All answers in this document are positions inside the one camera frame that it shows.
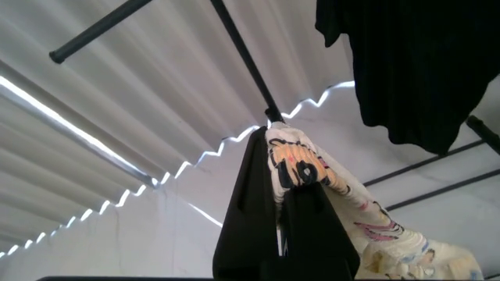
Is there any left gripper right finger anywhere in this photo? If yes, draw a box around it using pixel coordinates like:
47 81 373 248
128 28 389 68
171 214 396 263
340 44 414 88
278 181 362 280

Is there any cream printed garment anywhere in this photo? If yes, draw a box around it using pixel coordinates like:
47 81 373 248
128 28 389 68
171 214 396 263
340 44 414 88
264 121 486 280

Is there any black clothes rack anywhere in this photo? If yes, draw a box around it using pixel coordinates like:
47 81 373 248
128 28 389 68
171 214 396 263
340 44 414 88
48 0 500 212

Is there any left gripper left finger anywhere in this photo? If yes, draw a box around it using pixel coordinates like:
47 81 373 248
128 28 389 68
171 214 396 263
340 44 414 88
212 125 281 280

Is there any black t-shirt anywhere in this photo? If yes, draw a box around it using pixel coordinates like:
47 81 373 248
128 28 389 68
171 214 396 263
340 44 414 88
314 0 500 156

